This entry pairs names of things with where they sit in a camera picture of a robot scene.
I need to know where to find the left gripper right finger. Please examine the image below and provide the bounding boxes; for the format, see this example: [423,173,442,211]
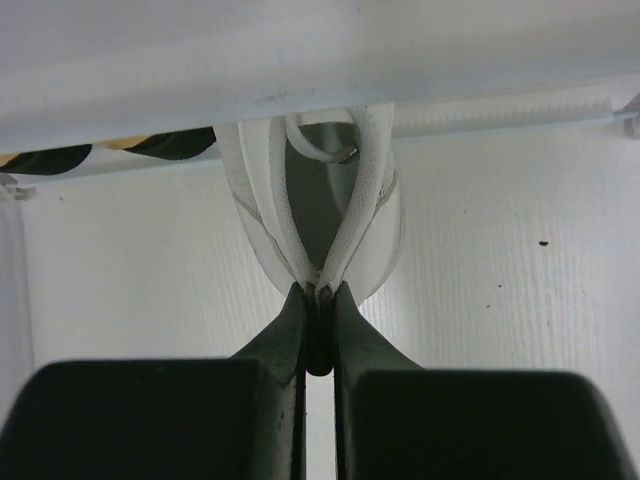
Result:
[333,286,630,479]

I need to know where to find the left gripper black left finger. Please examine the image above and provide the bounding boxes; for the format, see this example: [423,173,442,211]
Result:
[1,286,307,479]

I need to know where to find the white sneaker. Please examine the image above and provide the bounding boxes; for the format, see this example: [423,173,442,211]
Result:
[213,103,405,304]

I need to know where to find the gold pointed shoe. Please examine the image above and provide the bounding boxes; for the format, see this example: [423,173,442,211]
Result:
[1,127,216,176]

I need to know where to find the white plastic shoe cabinet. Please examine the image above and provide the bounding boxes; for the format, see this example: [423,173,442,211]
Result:
[0,0,640,211]

